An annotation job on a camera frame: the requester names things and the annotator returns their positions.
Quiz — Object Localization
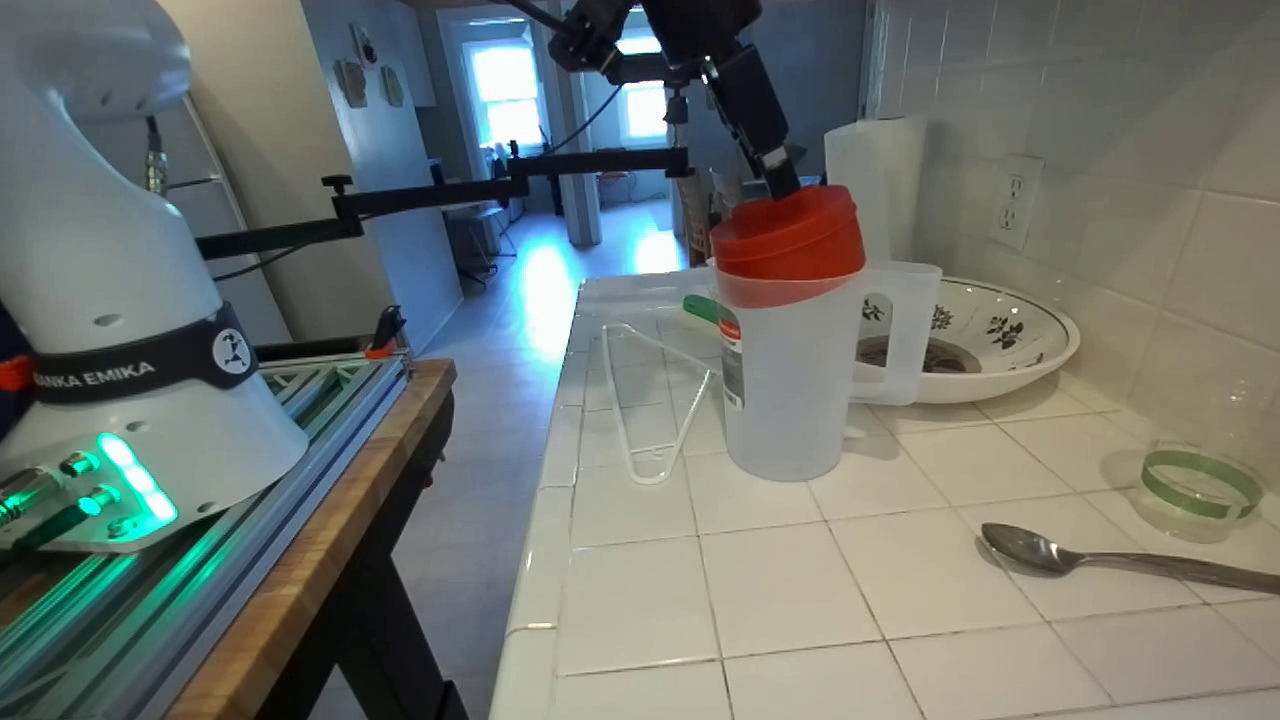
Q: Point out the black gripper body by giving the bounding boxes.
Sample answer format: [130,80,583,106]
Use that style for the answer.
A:
[544,0,767,86]

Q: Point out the red round plastic lid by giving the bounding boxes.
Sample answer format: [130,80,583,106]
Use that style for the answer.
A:
[708,183,870,310]

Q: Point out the white paper towel roll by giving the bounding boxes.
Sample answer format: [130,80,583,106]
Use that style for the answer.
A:
[821,113,930,271]

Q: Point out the clear plastic pitcher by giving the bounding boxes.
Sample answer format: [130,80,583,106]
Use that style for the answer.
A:
[680,254,946,488]

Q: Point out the white floral ceramic bowl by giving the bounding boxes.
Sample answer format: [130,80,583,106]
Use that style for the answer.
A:
[850,271,1083,408]

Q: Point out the clear plastic tongs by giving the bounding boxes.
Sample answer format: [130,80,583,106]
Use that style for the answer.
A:
[595,314,725,488]

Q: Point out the metal spoon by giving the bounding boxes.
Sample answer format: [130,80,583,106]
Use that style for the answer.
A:
[981,518,1280,601]

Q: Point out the small green-rimmed dish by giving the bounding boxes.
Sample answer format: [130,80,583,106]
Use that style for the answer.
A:
[1127,442,1266,548]

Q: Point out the wooden workbench top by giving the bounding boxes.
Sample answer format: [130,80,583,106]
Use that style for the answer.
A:
[164,357,460,720]

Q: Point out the white wall outlet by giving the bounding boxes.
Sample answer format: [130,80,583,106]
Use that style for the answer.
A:
[990,157,1049,254]

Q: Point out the black camera boom pole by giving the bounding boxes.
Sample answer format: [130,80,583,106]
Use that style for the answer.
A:
[196,80,696,264]

